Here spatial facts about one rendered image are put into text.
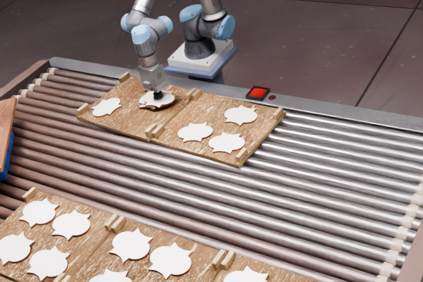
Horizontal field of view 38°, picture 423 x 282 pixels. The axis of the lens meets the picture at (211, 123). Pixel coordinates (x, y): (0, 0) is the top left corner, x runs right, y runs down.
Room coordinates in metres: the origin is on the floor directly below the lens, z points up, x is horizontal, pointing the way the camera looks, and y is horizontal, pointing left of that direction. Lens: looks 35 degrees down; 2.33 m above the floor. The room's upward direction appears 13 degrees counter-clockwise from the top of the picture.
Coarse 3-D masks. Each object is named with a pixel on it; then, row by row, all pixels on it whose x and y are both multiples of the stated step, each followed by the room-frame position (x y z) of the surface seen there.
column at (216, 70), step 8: (232, 48) 2.65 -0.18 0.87; (224, 56) 2.59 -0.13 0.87; (232, 56) 2.60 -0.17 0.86; (224, 64) 2.54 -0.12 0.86; (176, 72) 2.56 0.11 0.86; (184, 72) 2.53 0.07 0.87; (192, 72) 2.51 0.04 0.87; (200, 72) 2.49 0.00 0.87; (208, 72) 2.48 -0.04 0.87; (216, 72) 2.47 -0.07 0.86; (200, 80) 2.55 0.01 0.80; (208, 80) 2.55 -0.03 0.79; (216, 80) 2.56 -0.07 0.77
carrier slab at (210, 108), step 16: (208, 96) 2.17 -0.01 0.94; (192, 112) 2.08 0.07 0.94; (208, 112) 2.06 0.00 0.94; (224, 112) 2.03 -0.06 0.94; (256, 112) 1.98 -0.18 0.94; (272, 112) 1.96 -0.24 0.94; (176, 128) 2.00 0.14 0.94; (224, 128) 1.92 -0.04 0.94; (240, 128) 1.90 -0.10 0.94; (256, 128) 1.88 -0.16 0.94; (272, 128) 1.87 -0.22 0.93; (160, 144) 1.93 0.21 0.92; (176, 144) 1.89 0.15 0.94; (192, 144) 1.87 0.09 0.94; (208, 144) 1.85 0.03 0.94; (256, 144) 1.79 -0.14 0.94; (224, 160) 1.74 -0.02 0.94
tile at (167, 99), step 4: (164, 92) 2.23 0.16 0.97; (168, 92) 2.22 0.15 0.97; (172, 92) 2.22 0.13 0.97; (148, 96) 2.22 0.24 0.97; (152, 96) 2.22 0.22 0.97; (164, 96) 2.19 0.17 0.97; (168, 96) 2.19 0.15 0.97; (172, 96) 2.18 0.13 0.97; (144, 100) 2.20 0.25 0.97; (148, 100) 2.19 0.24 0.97; (152, 100) 2.19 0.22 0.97; (156, 100) 2.18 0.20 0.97; (160, 100) 2.17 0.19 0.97; (164, 100) 2.17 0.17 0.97; (168, 100) 2.16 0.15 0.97; (172, 100) 2.15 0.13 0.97; (148, 104) 2.16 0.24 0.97; (152, 104) 2.15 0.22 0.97; (156, 104) 2.15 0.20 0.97; (160, 104) 2.14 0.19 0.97; (164, 104) 2.14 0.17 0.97; (168, 104) 2.14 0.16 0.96
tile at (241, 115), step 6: (234, 108) 2.03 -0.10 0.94; (240, 108) 2.02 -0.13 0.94; (246, 108) 2.01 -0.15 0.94; (252, 108) 2.00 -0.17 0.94; (228, 114) 2.00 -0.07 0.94; (234, 114) 1.99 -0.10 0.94; (240, 114) 1.98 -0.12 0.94; (246, 114) 1.98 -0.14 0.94; (252, 114) 1.97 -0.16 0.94; (228, 120) 1.96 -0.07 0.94; (234, 120) 1.95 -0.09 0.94; (240, 120) 1.94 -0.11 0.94; (246, 120) 1.93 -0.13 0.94; (252, 120) 1.92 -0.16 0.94; (240, 126) 1.91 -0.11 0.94
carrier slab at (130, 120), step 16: (128, 80) 2.46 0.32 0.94; (112, 96) 2.35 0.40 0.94; (128, 96) 2.31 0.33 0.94; (176, 96) 2.23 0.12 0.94; (128, 112) 2.19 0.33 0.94; (144, 112) 2.16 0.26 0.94; (160, 112) 2.14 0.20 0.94; (176, 112) 2.11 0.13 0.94; (112, 128) 2.10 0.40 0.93; (128, 128) 2.07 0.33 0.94; (144, 128) 2.04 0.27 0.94
